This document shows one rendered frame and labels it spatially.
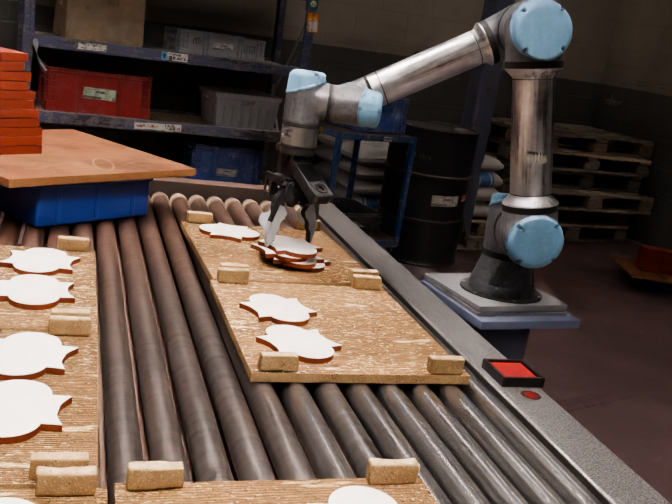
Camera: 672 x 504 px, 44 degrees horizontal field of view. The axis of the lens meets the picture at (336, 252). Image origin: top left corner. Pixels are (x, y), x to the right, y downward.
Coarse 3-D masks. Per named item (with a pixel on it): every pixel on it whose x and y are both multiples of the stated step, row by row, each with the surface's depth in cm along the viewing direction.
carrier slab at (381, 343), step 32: (224, 288) 153; (256, 288) 156; (288, 288) 159; (320, 288) 162; (352, 288) 165; (224, 320) 141; (256, 320) 140; (320, 320) 144; (352, 320) 147; (384, 320) 149; (256, 352) 127; (352, 352) 132; (384, 352) 134; (416, 352) 137
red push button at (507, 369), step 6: (498, 366) 138; (504, 366) 138; (510, 366) 139; (516, 366) 139; (522, 366) 139; (504, 372) 136; (510, 372) 136; (516, 372) 136; (522, 372) 137; (528, 372) 137
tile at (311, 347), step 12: (264, 336) 131; (276, 336) 131; (288, 336) 132; (300, 336) 133; (312, 336) 134; (276, 348) 128; (288, 348) 127; (300, 348) 128; (312, 348) 129; (324, 348) 130; (336, 348) 132; (300, 360) 126; (312, 360) 126; (324, 360) 126
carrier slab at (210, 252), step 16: (192, 224) 193; (192, 240) 181; (208, 240) 182; (224, 240) 184; (256, 240) 188; (320, 240) 197; (208, 256) 171; (224, 256) 173; (240, 256) 174; (256, 256) 176; (320, 256) 183; (336, 256) 185; (208, 272) 162; (256, 272) 165; (272, 272) 167; (288, 272) 168; (304, 272) 170; (320, 272) 172; (336, 272) 173
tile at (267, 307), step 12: (252, 300) 146; (264, 300) 147; (276, 300) 148; (288, 300) 149; (252, 312) 143; (264, 312) 141; (276, 312) 142; (288, 312) 143; (300, 312) 144; (312, 312) 145; (288, 324) 139; (300, 324) 140
